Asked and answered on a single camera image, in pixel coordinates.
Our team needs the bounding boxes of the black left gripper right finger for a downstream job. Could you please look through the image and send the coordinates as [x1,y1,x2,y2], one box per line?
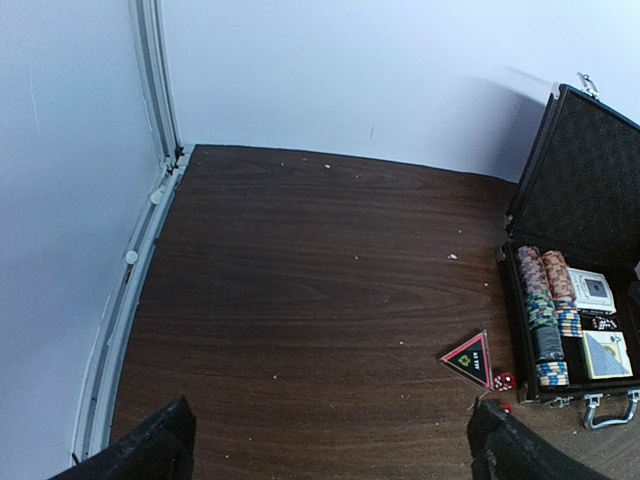
[467,400,605,480]

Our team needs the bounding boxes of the left row of poker chips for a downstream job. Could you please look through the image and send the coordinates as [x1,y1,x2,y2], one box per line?
[516,246,570,387]

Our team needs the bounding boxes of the white card deck box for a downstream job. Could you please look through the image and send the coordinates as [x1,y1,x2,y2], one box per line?
[568,267,616,315]

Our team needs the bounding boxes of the black poker set case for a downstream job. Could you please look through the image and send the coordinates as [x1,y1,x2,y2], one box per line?
[497,82,639,430]

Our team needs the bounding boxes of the right row of poker chips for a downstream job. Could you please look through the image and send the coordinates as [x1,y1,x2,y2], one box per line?
[541,250,582,338]

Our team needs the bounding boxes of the left aluminium frame post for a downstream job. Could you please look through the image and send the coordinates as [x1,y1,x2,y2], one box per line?
[69,1,185,466]

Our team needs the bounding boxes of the row of poker chips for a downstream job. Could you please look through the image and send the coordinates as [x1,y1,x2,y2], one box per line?
[541,250,582,338]
[516,246,570,387]

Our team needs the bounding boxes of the blue yellow card deck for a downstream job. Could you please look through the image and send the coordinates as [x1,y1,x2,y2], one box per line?
[582,330,633,380]

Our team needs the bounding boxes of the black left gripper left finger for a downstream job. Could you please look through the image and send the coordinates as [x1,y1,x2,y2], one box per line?
[55,397,196,480]

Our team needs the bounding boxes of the triangular all-in button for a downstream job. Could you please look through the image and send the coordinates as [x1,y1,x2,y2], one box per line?
[438,330,493,390]

